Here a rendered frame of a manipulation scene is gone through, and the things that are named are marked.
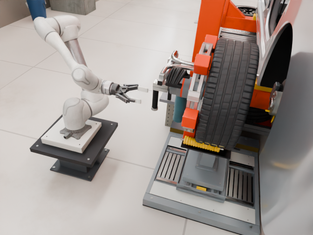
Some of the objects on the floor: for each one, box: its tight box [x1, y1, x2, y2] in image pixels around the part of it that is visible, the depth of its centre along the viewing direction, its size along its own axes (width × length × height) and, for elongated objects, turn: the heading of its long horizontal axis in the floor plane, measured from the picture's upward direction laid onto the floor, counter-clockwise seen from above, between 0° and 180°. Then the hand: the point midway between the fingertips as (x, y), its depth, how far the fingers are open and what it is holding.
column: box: [165, 104, 174, 127], centre depth 257 cm, size 10×10×42 cm
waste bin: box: [26, 0, 47, 21], centre depth 484 cm, size 37×35×43 cm
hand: (142, 95), depth 158 cm, fingers open, 13 cm apart
